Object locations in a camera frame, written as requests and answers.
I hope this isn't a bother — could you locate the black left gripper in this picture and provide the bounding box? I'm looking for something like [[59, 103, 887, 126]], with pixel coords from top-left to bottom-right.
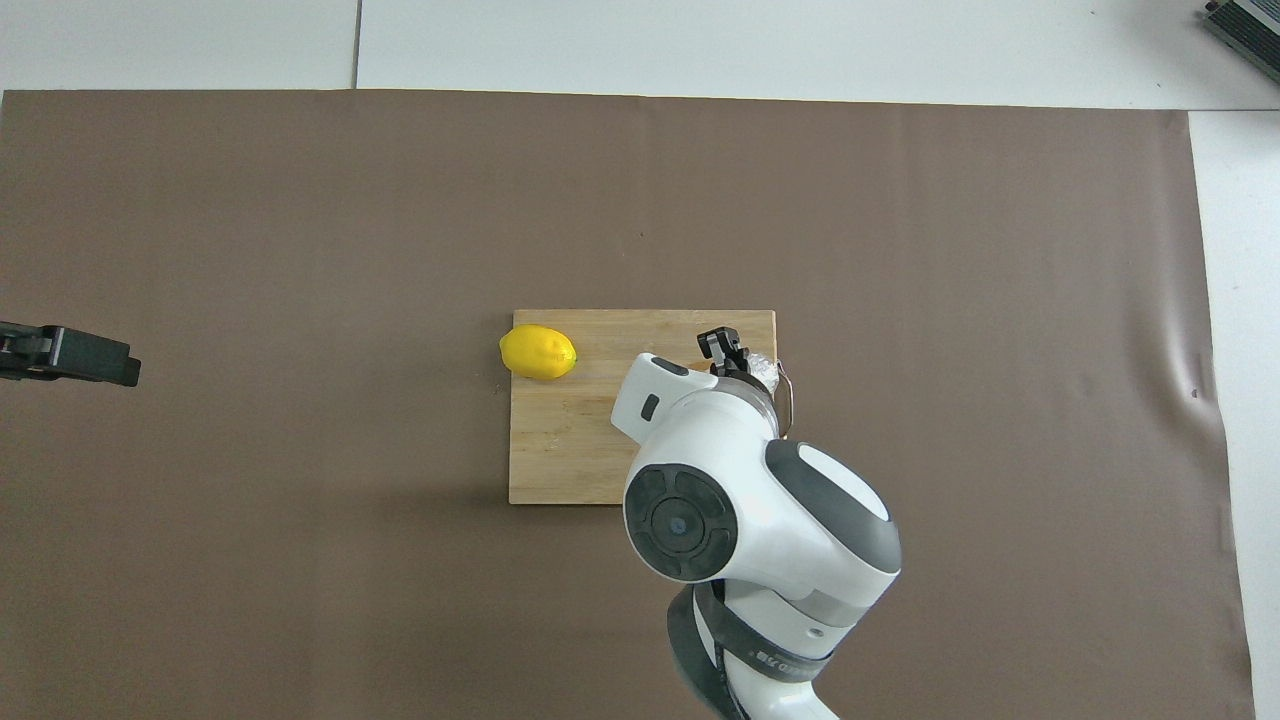
[[0, 320, 141, 388]]

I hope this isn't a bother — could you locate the yellow lemon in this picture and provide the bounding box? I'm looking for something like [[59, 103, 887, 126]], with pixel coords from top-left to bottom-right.
[[499, 324, 579, 381]]

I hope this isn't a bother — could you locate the brown paper table mat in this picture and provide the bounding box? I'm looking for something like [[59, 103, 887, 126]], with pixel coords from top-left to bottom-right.
[[0, 88, 1257, 720]]

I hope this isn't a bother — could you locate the grey finned metal device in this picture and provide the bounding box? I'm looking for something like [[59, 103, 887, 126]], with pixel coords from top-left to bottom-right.
[[1200, 0, 1280, 71]]

